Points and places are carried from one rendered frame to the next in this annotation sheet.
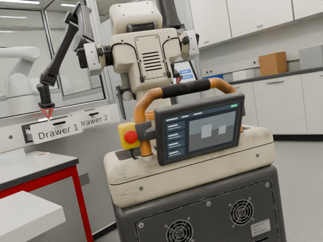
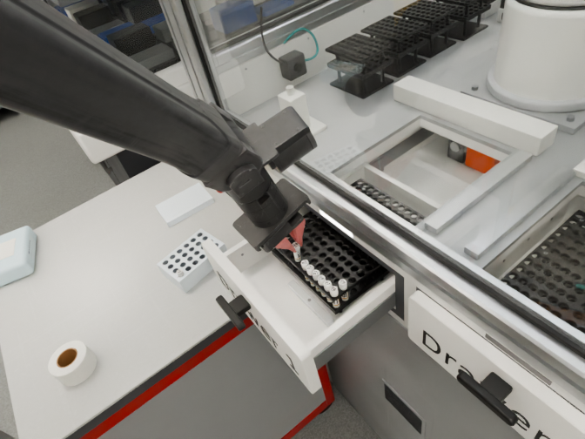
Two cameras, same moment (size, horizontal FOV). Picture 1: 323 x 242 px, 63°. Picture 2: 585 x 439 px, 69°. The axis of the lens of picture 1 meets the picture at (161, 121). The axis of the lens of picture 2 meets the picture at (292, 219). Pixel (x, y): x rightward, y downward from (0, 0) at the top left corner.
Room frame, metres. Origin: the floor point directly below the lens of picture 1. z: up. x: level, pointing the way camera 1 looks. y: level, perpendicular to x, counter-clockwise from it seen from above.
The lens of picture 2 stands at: (1.75, 0.24, 1.42)
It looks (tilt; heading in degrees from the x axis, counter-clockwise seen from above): 43 degrees down; 105
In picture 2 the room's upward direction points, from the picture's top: 14 degrees counter-clockwise
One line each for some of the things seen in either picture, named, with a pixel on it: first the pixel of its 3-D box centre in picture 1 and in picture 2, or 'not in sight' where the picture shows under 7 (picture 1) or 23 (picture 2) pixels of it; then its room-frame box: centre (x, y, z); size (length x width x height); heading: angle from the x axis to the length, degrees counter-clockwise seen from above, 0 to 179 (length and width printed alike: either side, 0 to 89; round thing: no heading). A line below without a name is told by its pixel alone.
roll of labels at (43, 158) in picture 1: (42, 158); (72, 362); (1.19, 0.57, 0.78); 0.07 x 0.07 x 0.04
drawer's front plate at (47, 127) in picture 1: (57, 128); (256, 308); (1.56, 0.61, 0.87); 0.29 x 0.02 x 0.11; 132
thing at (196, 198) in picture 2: not in sight; (184, 204); (1.29, 1.00, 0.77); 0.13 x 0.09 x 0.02; 39
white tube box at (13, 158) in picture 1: (12, 158); (193, 259); (1.37, 0.80, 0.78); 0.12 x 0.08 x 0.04; 53
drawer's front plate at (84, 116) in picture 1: (92, 118); (502, 387); (1.89, 0.48, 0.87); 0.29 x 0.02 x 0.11; 132
